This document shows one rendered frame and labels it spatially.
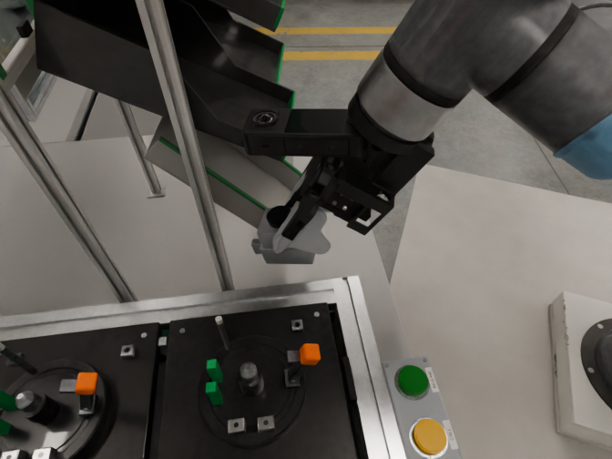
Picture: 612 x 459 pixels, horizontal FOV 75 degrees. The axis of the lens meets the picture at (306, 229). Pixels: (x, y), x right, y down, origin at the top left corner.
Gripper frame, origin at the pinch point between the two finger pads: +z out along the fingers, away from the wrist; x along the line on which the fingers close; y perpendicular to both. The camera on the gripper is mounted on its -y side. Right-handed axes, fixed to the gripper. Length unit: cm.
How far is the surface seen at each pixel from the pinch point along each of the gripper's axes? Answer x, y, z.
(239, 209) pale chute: 6.5, -4.9, 7.8
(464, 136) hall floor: 192, 107, 69
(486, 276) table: 19.9, 44.3, 9.5
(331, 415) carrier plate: -14.9, 16.4, 11.8
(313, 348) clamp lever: -11.1, 9.1, 4.1
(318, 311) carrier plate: -0.4, 12.5, 13.3
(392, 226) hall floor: 109, 73, 89
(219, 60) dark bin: 17.8, -16.0, -4.8
